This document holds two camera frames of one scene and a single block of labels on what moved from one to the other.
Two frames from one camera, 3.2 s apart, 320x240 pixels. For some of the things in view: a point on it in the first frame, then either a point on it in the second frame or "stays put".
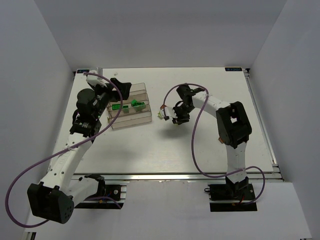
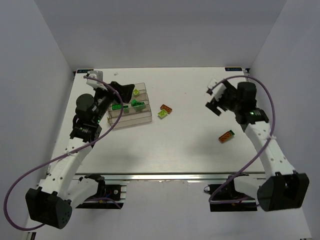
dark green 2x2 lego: [133, 102] stays put
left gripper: [110, 91] stays put
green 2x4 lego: [116, 106] stays put
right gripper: [181, 117] -> [222, 99]
